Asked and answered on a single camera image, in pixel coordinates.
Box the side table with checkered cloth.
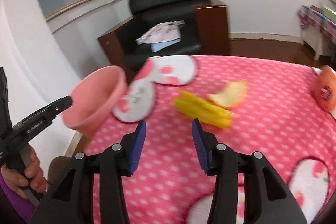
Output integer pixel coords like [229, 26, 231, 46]
[297, 5, 335, 61]

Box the green tissue box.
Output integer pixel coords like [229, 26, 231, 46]
[323, 6, 336, 23]

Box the pink plastic trash bucket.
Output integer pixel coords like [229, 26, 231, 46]
[62, 66, 127, 139]

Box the light blue paper on armchair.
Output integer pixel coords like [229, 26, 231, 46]
[150, 39, 181, 53]

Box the left hand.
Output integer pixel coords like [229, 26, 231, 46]
[1, 146, 47, 199]

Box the pink polka dot table blanket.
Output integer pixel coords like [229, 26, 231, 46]
[84, 54, 336, 224]

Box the floral cloth on armchair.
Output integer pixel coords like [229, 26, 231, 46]
[136, 20, 185, 45]

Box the black leather armchair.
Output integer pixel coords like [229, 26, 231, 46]
[98, 0, 231, 82]

